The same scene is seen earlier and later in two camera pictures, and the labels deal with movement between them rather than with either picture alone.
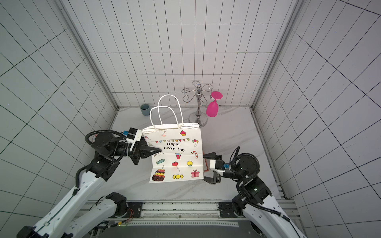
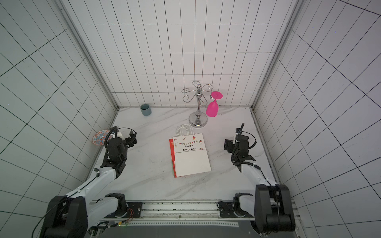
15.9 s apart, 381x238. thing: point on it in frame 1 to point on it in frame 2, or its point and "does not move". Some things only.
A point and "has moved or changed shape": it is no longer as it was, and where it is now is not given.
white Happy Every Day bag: [180, 158] has moved or changed shape
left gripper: [143, 150] to [129, 140]
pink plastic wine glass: [212, 108] does not move
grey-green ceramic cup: [145, 109] does not move
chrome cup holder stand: [202, 92] does not move
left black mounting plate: [135, 209] does not move
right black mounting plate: [226, 210] does not move
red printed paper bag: [206, 161] to [171, 142]
